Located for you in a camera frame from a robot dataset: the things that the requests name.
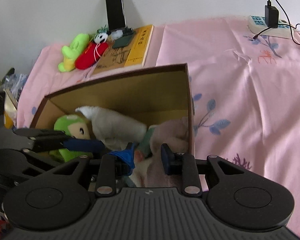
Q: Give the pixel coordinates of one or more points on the white power strip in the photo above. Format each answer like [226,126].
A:
[284,30]

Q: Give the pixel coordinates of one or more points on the lime green plush toy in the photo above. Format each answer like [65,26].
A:
[73,48]

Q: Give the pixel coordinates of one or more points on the mint green plush doll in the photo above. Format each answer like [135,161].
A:
[146,142]

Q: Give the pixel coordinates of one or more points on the black smartphone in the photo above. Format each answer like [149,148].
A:
[115,8]

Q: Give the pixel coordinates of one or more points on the brown cardboard box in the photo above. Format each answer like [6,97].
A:
[140,92]

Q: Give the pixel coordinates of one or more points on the crumpled plastic bag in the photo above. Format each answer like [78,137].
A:
[19,85]

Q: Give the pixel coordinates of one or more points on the small panda plush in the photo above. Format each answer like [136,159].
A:
[101,38]

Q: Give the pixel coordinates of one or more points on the yellow book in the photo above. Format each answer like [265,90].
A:
[135,47]

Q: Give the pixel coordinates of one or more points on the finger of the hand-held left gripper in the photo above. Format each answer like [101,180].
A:
[85,145]

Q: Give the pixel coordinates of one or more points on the pink printed bedsheet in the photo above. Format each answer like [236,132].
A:
[240,92]

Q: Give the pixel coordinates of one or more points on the dark green phone stand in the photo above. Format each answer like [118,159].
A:
[123,40]

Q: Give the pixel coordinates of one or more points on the red plush toy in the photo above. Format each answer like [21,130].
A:
[90,56]

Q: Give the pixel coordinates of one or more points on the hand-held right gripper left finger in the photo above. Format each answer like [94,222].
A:
[126,158]

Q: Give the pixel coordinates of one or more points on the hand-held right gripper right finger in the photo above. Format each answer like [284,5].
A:
[168,160]

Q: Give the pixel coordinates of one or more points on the green bean plush toy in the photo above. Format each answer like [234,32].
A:
[70,127]

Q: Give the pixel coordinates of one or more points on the black charger adapter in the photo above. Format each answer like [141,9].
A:
[271,16]

